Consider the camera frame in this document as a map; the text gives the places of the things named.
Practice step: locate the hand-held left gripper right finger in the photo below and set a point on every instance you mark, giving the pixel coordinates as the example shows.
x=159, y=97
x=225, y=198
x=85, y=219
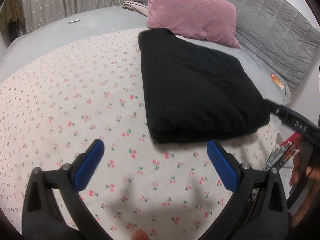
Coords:
x=222, y=165

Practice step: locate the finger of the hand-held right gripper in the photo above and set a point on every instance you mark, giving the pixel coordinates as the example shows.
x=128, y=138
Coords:
x=275, y=110

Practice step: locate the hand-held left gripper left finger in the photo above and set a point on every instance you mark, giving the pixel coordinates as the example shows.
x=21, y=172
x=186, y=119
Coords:
x=88, y=165

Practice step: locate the black coat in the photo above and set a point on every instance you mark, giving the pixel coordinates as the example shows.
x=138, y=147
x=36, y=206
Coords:
x=195, y=85

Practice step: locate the person's right hand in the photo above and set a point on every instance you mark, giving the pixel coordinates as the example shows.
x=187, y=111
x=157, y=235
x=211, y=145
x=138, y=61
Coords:
x=297, y=170

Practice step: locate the person's left hand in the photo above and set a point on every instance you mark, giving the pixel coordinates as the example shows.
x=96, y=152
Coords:
x=140, y=235

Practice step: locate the orange fabric tag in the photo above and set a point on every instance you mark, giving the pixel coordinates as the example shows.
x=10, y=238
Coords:
x=277, y=81

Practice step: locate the colourful packets on floor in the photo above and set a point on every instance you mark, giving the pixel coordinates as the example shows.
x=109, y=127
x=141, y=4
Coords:
x=280, y=157

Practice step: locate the cherry print bed sheet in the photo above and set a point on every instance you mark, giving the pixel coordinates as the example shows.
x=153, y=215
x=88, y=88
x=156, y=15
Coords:
x=75, y=92

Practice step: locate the grey quilted headboard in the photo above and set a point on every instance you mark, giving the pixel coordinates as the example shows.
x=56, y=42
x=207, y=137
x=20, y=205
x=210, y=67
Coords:
x=275, y=17

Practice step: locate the pink velvet pillow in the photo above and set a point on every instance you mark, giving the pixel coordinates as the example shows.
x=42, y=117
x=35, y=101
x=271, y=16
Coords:
x=190, y=10

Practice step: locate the small remote control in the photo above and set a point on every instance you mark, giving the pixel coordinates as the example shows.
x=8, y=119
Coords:
x=74, y=21

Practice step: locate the folded grey beige blankets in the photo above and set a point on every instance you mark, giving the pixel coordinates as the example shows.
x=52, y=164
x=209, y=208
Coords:
x=137, y=2

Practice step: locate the olive green jacket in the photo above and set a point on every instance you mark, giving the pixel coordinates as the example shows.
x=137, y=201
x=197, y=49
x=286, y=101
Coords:
x=11, y=12

